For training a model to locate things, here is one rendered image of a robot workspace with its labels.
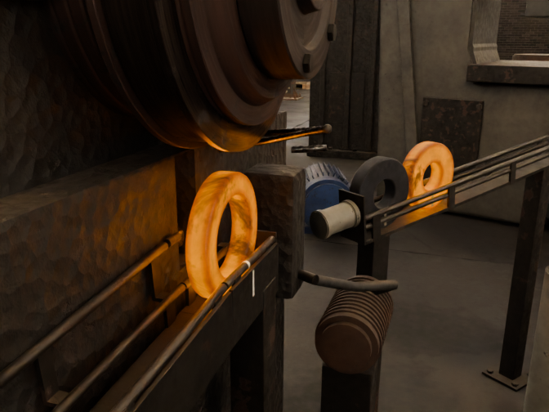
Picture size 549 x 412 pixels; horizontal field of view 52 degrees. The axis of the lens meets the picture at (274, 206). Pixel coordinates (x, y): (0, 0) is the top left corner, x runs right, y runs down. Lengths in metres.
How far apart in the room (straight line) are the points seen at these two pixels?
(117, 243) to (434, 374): 1.41
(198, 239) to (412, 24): 2.85
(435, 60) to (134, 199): 2.84
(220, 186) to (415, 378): 1.28
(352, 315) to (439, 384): 0.85
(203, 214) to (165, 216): 0.07
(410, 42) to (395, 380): 2.11
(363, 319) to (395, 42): 2.58
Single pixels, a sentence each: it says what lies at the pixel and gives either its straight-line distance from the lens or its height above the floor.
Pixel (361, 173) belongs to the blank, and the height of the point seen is 0.76.
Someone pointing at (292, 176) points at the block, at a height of 0.80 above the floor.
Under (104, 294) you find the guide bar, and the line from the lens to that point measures 0.66.
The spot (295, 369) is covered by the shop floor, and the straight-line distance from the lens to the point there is 1.89.
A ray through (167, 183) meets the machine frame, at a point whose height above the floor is 0.84.
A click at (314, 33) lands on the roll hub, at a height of 1.03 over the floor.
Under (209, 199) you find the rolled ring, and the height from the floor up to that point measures 0.82.
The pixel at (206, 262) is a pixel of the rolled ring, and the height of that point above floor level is 0.75.
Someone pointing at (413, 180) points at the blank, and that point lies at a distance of 1.28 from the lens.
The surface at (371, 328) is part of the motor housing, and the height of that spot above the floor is 0.51.
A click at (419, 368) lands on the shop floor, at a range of 1.95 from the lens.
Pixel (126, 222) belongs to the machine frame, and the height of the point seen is 0.81.
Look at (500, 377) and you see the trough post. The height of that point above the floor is 0.01.
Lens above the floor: 1.03
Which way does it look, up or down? 17 degrees down
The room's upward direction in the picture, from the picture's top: straight up
